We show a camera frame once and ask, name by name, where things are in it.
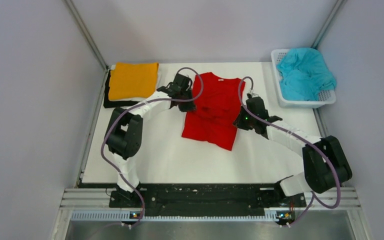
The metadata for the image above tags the red t-shirt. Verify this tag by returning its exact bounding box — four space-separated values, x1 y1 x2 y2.
181 72 246 151

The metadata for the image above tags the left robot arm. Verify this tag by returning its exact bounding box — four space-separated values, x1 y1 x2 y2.
104 73 196 208

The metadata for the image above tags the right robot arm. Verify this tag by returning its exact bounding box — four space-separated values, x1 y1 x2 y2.
233 94 353 206

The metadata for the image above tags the orange folded t-shirt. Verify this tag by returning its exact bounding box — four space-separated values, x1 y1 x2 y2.
108 61 160 102

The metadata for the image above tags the teal t-shirt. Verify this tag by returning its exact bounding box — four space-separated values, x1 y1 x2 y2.
276 47 337 102

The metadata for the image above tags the white plastic basket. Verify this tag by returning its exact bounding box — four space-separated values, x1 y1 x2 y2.
270 48 337 109

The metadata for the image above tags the black folded t-shirt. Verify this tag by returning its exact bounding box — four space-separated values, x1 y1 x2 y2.
103 70 139 109

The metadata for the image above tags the right aluminium corner post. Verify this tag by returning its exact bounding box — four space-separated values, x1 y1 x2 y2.
311 0 348 49

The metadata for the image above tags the aluminium corner post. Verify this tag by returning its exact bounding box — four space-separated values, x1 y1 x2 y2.
62 0 108 70
311 0 348 49

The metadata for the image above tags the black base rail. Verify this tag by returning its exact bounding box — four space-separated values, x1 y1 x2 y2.
79 181 342 220

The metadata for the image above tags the left aluminium corner post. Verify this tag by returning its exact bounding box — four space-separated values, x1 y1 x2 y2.
62 0 108 70

